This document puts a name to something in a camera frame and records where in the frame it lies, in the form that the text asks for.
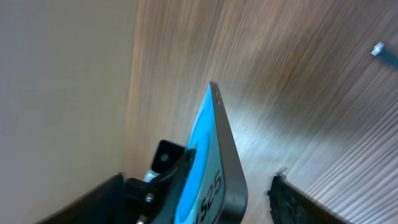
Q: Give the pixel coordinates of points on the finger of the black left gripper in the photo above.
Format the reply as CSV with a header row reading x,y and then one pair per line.
x,y
156,201

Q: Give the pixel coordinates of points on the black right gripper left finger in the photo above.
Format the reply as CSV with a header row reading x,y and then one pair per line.
x,y
104,204

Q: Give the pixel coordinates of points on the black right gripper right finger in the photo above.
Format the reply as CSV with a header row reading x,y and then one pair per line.
x,y
290,205

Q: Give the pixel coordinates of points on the blue Galaxy S25 smartphone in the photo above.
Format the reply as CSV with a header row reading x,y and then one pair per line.
x,y
216,190

